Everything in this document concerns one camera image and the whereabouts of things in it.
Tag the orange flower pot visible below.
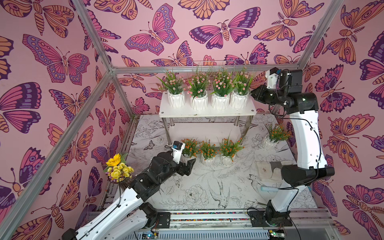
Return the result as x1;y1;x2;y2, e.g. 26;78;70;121
262;124;292;148
198;140;218;167
219;138;244;166
182;139;200;158

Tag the pink flower pot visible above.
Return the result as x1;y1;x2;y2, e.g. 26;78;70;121
186;69;210;111
211;69;234;111
230;67;253;109
158;71;186;109

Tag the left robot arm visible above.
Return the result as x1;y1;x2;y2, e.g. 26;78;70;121
62;151;196;240

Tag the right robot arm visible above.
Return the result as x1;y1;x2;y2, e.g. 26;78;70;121
251;68;335;227

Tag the white two-tier rack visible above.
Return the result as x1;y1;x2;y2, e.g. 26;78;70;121
159;93;257;145

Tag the yellow flower bouquet vase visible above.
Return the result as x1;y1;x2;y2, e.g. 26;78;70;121
104;154;135;184

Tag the light blue scoop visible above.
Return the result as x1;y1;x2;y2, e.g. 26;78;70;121
261;186;279;192

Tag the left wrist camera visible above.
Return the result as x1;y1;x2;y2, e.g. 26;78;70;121
172;141;186;164

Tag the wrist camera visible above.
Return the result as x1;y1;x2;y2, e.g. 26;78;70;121
265;68;282;89
172;141;186;164

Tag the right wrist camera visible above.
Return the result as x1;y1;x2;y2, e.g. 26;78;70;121
265;68;282;89

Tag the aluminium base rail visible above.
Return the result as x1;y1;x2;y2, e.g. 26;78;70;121
80;208;331;240

